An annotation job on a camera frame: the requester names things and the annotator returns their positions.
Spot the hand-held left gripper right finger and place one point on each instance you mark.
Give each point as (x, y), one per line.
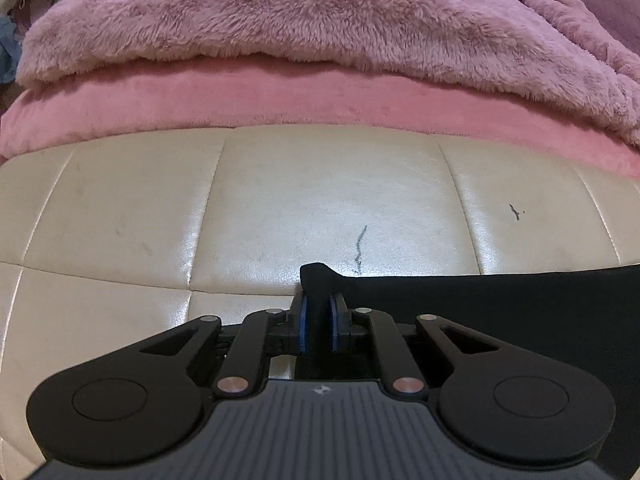
(336, 322)

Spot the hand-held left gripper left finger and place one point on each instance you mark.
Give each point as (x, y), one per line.
(302, 325)

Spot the black pants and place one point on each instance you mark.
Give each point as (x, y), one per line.
(500, 310)

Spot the cream leather bed mattress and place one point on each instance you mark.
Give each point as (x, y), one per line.
(250, 200)

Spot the pink fleece blanket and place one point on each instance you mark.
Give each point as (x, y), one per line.
(250, 95)

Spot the fluffy purple blanket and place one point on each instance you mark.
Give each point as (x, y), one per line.
(325, 15)

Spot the blue plastic bag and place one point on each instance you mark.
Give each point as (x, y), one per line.
(9, 50)

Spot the purple headboard cover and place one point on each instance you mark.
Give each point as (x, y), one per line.
(600, 5)

